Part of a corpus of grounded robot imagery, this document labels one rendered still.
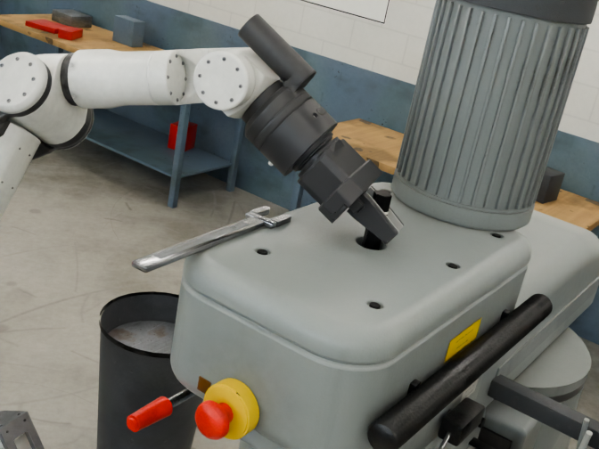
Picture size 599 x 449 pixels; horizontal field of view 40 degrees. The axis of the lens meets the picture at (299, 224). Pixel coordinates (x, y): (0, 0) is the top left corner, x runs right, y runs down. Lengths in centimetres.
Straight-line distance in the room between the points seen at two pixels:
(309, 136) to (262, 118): 6
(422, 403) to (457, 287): 15
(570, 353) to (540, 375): 13
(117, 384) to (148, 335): 29
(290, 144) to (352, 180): 8
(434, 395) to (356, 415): 10
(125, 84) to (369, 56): 485
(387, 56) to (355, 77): 28
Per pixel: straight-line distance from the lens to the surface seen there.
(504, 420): 144
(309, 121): 94
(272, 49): 96
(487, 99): 106
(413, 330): 84
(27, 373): 406
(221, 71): 93
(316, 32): 604
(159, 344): 337
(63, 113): 107
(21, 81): 104
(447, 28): 109
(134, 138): 667
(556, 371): 156
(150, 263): 82
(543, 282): 141
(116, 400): 329
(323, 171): 93
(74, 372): 408
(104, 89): 103
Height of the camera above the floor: 226
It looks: 22 degrees down
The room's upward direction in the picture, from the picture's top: 11 degrees clockwise
